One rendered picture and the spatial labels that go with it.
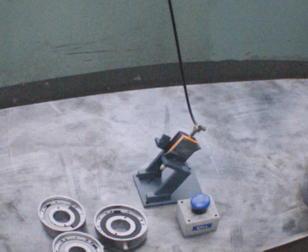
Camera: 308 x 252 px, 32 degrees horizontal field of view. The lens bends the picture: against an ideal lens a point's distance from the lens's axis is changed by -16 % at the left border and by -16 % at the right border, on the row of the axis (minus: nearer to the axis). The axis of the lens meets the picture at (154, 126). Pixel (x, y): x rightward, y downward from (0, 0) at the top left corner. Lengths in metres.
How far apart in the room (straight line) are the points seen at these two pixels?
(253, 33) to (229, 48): 0.17
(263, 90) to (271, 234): 0.54
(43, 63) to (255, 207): 1.74
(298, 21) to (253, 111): 1.62
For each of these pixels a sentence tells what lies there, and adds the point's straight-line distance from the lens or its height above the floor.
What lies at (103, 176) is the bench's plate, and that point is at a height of 0.80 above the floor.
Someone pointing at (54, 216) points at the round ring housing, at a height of 0.82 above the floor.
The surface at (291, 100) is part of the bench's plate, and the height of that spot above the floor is 0.80.
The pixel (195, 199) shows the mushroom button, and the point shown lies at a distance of 1.15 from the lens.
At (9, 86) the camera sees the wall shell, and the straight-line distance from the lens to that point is 2.85.
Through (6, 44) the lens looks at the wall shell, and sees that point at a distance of 2.71.
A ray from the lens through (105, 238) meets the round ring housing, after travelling 1.13.
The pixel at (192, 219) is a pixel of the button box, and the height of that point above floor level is 0.85.
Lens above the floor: 1.69
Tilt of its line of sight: 38 degrees down
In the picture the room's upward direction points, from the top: 3 degrees clockwise
